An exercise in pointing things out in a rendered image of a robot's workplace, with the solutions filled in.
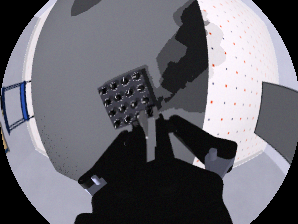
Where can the dark grey knob box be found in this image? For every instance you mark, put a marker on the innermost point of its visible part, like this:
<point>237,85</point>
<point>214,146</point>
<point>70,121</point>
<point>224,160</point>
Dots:
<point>128,106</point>

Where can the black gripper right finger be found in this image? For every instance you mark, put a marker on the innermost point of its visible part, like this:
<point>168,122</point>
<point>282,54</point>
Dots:
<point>216,153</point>

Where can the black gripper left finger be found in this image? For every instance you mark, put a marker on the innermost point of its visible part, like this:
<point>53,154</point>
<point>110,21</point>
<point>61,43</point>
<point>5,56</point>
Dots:
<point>123,173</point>

